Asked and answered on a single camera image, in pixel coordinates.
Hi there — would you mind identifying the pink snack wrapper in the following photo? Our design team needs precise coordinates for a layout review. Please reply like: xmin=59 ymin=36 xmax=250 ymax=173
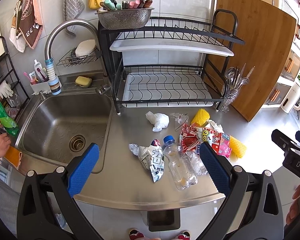
xmin=211 ymin=131 xmax=232 ymax=159

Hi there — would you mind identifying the clear plastic bottle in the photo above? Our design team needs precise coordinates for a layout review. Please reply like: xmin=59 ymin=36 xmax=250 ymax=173
xmin=163 ymin=135 xmax=198 ymax=191

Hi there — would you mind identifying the red snack bag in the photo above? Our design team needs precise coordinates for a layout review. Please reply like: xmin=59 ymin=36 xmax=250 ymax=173
xmin=179 ymin=124 xmax=210 ymax=154

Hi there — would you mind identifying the white blue bag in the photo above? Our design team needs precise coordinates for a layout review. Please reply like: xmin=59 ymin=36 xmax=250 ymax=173
xmin=129 ymin=139 xmax=165 ymax=183

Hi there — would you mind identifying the metal trash bin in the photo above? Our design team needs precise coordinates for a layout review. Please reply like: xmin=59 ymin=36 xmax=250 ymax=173
xmin=147 ymin=209 xmax=181 ymax=232

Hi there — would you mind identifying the operator right hand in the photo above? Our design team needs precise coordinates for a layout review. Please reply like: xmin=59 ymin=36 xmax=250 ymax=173
xmin=286 ymin=185 xmax=300 ymax=225

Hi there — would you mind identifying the white electric kettle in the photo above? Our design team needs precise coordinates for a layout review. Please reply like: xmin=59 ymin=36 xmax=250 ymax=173
xmin=280 ymin=81 xmax=300 ymax=114

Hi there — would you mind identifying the orange cloth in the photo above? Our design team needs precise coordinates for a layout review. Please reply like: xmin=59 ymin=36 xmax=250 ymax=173
xmin=4 ymin=146 xmax=23 ymax=170

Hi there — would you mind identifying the right red bow slipper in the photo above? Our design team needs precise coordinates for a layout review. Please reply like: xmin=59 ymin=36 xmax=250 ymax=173
xmin=175 ymin=230 xmax=191 ymax=240

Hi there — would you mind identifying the glass cutlery holder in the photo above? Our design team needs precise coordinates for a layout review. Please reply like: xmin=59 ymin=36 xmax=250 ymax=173
xmin=219 ymin=86 xmax=240 ymax=112

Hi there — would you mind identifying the stainless steel sink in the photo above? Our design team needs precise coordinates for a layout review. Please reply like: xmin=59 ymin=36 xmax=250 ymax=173
xmin=15 ymin=92 xmax=113 ymax=173

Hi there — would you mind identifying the yellow foam fruit net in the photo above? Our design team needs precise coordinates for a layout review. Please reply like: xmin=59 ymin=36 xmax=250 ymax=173
xmin=191 ymin=108 xmax=210 ymax=127

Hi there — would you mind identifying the green soda bottle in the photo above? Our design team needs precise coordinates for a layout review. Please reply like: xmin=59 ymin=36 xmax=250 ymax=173
xmin=0 ymin=102 xmax=19 ymax=137

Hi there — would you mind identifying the clear crumpled wrapper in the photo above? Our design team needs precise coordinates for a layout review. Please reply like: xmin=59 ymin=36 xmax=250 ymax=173
xmin=170 ymin=113 xmax=189 ymax=131

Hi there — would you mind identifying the bamboo cutting board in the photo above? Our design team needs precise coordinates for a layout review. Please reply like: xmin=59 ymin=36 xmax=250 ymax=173
xmin=217 ymin=0 xmax=296 ymax=121

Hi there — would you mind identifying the white toothbrush holder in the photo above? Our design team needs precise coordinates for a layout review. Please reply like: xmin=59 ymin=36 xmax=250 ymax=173
xmin=30 ymin=82 xmax=51 ymax=95

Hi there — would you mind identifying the curved steel faucet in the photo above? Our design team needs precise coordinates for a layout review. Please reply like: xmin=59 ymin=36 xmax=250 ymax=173
xmin=44 ymin=18 xmax=108 ymax=77

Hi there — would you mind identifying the white crumpled plastic bag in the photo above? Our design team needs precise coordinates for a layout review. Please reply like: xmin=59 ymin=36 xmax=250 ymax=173
xmin=146 ymin=111 xmax=170 ymax=132

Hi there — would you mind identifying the white rubber glove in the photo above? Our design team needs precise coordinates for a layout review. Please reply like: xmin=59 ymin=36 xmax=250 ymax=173
xmin=0 ymin=80 xmax=13 ymax=99

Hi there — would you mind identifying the black side shelf rack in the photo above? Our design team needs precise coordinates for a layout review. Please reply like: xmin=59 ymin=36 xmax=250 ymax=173
xmin=0 ymin=36 xmax=30 ymax=121

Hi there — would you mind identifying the black two-tier dish rack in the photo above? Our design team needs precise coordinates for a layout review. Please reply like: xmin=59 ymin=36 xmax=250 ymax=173
xmin=97 ymin=9 xmax=244 ymax=111

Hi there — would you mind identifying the brown hanging towel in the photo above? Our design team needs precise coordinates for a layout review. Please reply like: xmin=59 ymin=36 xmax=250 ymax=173
xmin=9 ymin=0 xmax=43 ymax=53

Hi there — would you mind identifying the metal perforated colander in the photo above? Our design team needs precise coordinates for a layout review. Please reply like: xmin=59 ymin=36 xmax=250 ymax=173
xmin=97 ymin=8 xmax=153 ymax=30

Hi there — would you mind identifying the grey striped hanging cloth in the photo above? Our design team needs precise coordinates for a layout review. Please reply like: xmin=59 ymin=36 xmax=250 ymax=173
xmin=62 ymin=0 xmax=85 ymax=37

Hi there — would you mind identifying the wire sink caddy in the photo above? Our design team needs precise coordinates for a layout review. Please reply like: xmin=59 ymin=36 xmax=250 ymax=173
xmin=57 ymin=48 xmax=102 ymax=67

